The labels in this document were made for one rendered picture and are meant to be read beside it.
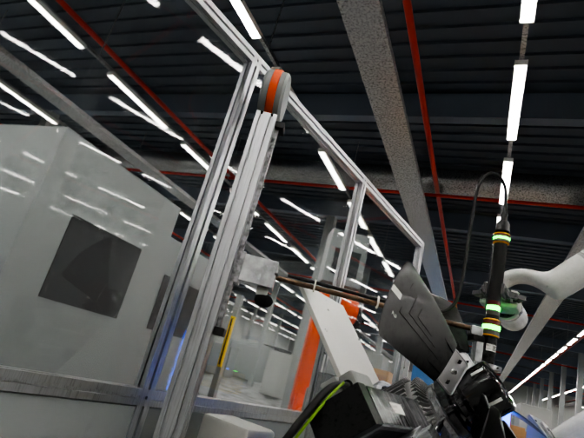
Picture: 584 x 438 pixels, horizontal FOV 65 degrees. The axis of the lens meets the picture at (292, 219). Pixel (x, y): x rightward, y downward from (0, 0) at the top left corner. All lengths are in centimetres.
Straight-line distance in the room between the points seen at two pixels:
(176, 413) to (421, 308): 61
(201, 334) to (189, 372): 9
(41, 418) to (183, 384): 30
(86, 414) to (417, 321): 77
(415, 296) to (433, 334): 9
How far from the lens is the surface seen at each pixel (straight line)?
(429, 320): 109
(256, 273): 120
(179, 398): 119
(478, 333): 130
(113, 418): 127
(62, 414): 119
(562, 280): 156
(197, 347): 118
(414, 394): 117
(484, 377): 116
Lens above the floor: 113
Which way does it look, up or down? 18 degrees up
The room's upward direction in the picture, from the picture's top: 15 degrees clockwise
